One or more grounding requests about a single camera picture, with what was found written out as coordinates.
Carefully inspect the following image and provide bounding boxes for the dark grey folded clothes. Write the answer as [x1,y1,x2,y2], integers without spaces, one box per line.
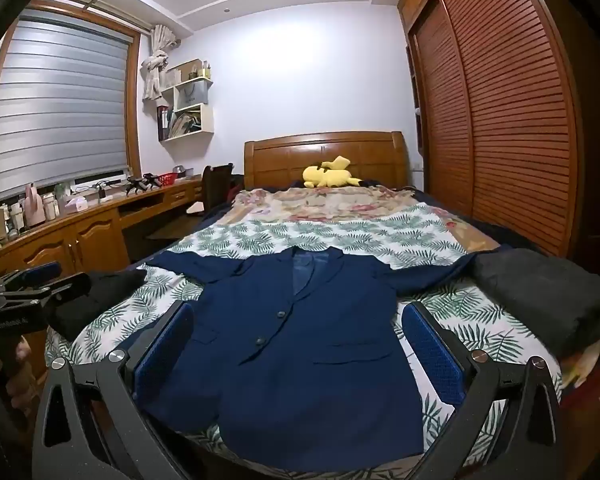
[472,250,600,358]

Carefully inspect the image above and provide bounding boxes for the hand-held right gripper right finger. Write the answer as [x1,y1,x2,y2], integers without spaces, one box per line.
[401,301,563,480]

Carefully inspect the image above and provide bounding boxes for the pale yellow cloth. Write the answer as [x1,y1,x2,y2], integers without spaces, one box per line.
[562,340,600,388]

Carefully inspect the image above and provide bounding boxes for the tied beige curtain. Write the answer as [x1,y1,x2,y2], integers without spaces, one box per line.
[140,25,178,102]

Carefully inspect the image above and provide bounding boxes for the row of toiletry bottles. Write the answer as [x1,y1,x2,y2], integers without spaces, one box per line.
[0,182,73,246]

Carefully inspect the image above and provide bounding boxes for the grey window blind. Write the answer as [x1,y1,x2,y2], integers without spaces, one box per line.
[0,15,133,201]

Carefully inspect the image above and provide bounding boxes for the yellow plush toy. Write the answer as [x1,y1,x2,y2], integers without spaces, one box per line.
[302,156,363,190]

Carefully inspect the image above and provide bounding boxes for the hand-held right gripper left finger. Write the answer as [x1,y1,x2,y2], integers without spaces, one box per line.
[31,301,201,480]

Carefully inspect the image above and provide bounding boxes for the black folded clothes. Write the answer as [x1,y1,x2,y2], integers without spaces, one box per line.
[45,269,148,343]

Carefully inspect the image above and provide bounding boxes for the leaf print bed sheet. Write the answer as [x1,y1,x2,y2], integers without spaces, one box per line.
[45,210,566,480]

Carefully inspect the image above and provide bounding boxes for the floral blanket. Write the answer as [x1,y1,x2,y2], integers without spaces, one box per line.
[230,186,501,253]

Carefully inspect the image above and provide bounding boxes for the wooden bed headboard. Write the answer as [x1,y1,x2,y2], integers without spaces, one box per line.
[243,131,412,191]

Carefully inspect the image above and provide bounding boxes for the wooden louvered wardrobe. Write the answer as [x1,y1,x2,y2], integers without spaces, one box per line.
[397,0,588,261]

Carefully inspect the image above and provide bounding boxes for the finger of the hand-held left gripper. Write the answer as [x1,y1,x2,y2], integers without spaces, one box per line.
[0,261,63,293]
[0,273,92,311]

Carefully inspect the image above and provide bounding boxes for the wooden desk cabinet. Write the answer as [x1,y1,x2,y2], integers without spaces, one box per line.
[0,175,203,311]

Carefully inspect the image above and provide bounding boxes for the person's left hand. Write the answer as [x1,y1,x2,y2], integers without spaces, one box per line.
[5,336,35,411]

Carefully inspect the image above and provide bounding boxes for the dark wooden chair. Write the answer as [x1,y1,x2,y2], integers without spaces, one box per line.
[201,163,236,211]

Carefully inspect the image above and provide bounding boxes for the navy blue suit jacket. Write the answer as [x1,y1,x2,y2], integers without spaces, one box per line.
[145,246,481,461]

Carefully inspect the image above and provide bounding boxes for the pink bottle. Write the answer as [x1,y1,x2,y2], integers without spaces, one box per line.
[25,184,45,226]

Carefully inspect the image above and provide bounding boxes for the white wall shelf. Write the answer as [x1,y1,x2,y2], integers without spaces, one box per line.
[156,58,215,142]

